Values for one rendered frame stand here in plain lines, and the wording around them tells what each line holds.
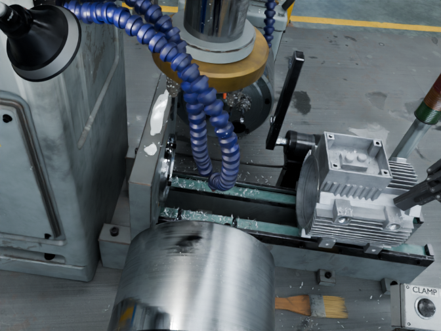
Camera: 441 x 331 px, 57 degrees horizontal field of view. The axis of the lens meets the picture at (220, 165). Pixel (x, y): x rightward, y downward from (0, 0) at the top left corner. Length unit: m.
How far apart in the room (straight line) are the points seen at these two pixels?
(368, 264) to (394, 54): 1.11
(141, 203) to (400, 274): 0.65
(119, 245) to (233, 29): 0.50
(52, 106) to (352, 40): 1.51
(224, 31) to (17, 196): 0.42
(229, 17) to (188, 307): 0.39
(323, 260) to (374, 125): 0.64
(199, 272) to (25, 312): 0.49
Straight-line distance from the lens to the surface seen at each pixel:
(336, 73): 1.66
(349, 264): 1.02
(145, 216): 0.75
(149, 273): 0.60
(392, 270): 1.06
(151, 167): 0.70
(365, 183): 0.81
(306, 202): 0.97
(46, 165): 0.65
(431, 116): 1.18
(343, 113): 1.48
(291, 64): 0.83
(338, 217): 0.81
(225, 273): 0.58
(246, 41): 0.62
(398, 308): 0.79
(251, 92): 0.97
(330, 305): 1.02
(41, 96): 0.55
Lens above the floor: 1.68
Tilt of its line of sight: 48 degrees down
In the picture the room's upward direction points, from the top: 12 degrees clockwise
